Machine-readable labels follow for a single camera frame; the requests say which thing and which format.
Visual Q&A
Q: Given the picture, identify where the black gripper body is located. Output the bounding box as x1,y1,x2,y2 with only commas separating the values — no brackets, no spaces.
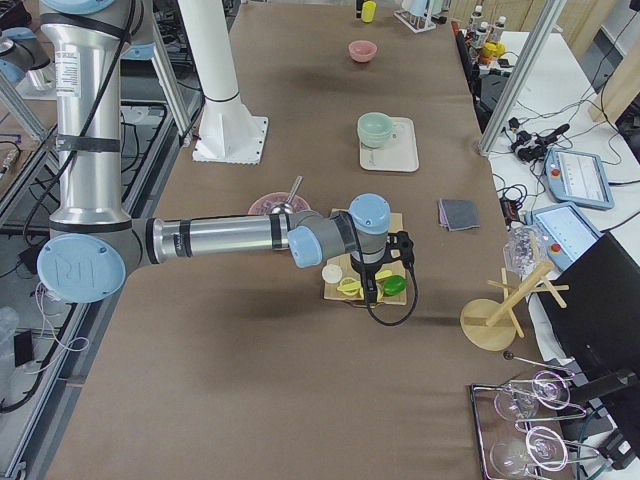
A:
350,252,395,300

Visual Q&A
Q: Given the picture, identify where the small pink bowl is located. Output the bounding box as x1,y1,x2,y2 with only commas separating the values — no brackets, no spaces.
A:
348,40,378,63

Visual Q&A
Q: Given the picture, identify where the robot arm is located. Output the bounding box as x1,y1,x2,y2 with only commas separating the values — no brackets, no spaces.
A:
37,1,402,303

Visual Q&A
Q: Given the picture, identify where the large pink ice bowl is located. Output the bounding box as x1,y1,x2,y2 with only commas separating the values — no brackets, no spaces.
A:
248,192,311,215

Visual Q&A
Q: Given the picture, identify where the green bowl stack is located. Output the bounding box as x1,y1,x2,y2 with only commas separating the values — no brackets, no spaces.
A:
357,112,393,149

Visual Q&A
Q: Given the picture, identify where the yellow plastic knife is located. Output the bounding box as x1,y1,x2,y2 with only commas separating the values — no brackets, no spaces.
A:
375,270,393,281

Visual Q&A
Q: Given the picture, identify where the upper lemon slice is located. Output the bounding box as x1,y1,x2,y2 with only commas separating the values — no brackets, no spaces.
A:
337,277,361,297

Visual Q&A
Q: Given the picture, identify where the lemon slice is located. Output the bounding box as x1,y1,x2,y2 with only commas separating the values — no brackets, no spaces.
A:
337,277,361,297
356,285,384,303

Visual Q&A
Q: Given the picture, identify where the lower lemon slice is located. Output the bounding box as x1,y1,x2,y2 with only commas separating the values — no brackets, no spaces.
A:
356,285,384,303

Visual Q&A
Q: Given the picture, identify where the bamboo cutting board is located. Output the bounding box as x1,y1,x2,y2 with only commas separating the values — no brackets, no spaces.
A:
322,212,409,305

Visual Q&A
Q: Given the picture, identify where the green lime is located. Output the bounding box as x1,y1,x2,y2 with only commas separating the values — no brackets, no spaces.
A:
383,275,407,297

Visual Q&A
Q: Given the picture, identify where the white steamed bun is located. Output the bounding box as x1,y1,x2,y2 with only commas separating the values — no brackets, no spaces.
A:
321,264,344,285

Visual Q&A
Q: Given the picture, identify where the grey folded cloth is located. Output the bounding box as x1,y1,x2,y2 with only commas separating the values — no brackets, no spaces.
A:
437,199,480,231

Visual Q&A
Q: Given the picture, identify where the metal ice scoop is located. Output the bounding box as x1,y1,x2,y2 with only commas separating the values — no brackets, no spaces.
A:
269,175,303,214

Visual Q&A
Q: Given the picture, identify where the cream rabbit tray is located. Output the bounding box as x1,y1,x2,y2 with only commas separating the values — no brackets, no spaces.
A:
359,117,419,173

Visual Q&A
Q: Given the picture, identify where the wooden mug tree stand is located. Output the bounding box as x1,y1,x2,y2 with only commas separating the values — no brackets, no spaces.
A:
459,233,571,352

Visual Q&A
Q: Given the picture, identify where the wine glass rack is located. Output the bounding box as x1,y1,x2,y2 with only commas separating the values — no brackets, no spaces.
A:
468,366,603,479

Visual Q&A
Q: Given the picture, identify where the blue teach pendant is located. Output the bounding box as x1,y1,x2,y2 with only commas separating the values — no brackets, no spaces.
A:
545,148,615,210

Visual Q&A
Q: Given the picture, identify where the yellow plastic cup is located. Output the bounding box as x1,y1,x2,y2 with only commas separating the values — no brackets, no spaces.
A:
361,0,377,23

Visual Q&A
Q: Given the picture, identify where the pastel cup rack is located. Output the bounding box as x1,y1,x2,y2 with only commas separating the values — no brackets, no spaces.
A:
393,0,451,33

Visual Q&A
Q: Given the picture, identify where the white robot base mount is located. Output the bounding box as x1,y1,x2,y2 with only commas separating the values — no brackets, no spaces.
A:
181,1,268,165

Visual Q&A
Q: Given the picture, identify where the aluminium frame post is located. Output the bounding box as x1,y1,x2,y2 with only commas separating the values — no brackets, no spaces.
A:
478,0,567,157

